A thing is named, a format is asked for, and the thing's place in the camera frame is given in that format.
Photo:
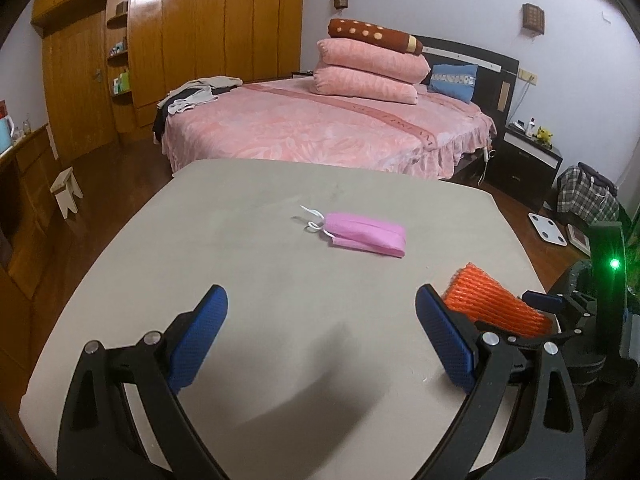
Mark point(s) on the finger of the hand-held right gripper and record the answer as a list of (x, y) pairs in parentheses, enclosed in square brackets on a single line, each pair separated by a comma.
[(545, 302), (565, 336)]

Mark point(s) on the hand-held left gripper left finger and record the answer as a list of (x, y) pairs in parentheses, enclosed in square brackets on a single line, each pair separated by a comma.
[(200, 340)]

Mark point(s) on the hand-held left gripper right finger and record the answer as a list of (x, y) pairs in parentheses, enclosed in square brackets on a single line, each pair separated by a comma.
[(447, 340)]

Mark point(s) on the orange foam net sleeve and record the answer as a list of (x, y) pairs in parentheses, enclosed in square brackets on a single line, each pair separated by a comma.
[(495, 300)]

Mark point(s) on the pink face mask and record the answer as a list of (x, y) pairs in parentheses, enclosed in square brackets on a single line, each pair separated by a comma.
[(365, 232)]

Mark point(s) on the white bathroom scale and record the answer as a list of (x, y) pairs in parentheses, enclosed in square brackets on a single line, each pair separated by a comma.
[(550, 229)]

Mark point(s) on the plaid bag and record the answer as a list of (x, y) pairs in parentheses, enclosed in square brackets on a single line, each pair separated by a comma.
[(582, 195)]

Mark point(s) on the dark nightstand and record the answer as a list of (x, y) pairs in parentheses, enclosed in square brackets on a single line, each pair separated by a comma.
[(520, 170)]

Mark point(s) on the white power strip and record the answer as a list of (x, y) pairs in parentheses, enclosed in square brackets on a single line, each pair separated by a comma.
[(486, 156)]

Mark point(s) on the yellow plush toy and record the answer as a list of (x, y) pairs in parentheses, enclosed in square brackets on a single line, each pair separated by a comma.
[(544, 135)]

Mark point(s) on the small white wooden stool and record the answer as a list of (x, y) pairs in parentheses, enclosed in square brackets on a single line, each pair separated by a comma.
[(65, 185)]

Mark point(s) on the dark wooden headboard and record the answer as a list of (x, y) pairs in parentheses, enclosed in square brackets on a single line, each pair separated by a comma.
[(487, 85)]

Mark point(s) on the wooden sideboard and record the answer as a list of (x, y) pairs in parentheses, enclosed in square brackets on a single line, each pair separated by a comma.
[(35, 170)]

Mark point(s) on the blue pillow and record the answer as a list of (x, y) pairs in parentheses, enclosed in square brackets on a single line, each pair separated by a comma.
[(452, 82)]

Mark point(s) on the bed with pink bedspread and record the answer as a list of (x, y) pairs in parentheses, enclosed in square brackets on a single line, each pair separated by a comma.
[(310, 125)]

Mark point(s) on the pile of clothes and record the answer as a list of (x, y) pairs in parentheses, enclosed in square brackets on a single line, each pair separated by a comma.
[(195, 92)]

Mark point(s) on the pink pillow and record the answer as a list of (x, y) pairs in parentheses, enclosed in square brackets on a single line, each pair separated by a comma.
[(370, 57), (360, 85)]

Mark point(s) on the glass jar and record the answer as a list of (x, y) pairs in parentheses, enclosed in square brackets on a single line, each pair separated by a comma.
[(26, 124)]

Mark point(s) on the light blue kettle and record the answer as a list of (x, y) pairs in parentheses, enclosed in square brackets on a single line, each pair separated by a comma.
[(5, 132)]

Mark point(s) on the wooden wardrobe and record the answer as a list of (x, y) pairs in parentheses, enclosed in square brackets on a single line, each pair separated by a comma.
[(200, 25)]

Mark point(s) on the brown polka dot bolster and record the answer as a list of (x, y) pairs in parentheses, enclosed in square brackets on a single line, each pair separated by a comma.
[(365, 32)]

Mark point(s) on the white picture frame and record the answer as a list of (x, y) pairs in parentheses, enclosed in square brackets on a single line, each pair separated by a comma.
[(580, 239)]

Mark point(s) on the wall socket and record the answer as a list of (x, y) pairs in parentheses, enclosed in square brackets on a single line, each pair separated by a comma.
[(527, 76)]

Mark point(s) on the large wooden wall lamp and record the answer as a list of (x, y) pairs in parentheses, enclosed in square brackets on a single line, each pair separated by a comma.
[(533, 17)]

